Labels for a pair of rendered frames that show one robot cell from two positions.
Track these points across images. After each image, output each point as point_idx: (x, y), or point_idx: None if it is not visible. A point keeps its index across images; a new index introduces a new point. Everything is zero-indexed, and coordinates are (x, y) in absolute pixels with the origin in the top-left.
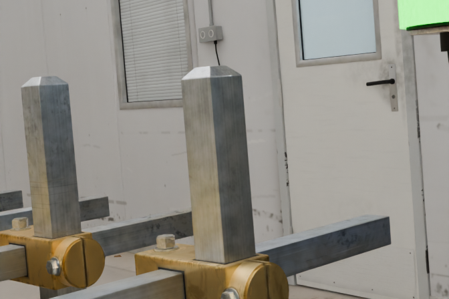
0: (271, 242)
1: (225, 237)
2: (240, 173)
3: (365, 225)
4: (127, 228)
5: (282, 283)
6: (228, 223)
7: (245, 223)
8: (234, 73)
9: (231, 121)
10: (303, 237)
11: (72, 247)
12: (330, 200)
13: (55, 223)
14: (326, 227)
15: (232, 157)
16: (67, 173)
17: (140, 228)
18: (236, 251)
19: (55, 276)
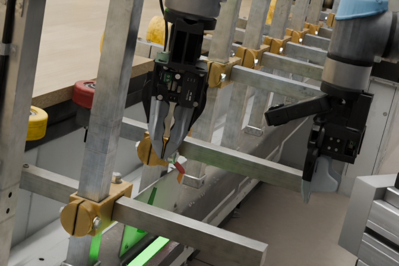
0: (268, 74)
1: (210, 50)
2: (225, 29)
3: (322, 92)
4: (295, 63)
5: (217, 75)
6: (213, 45)
7: (222, 48)
8: None
9: (227, 8)
10: (281, 79)
11: (239, 51)
12: None
13: (245, 40)
14: (307, 84)
15: (223, 21)
16: (257, 22)
17: (301, 66)
18: (214, 57)
19: None
